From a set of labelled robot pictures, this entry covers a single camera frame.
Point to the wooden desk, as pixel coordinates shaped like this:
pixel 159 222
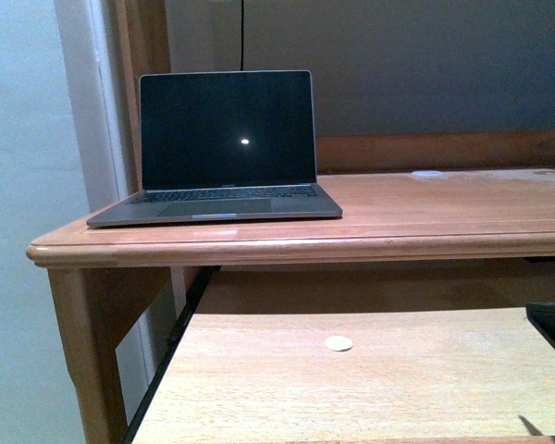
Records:
pixel 405 198

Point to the round beige sticker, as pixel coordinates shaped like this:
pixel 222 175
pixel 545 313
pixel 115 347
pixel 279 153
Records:
pixel 338 343

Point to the wooden sliding keyboard tray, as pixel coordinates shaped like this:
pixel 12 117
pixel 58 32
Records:
pixel 439 356

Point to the grey open laptop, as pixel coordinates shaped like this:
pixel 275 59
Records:
pixel 225 146

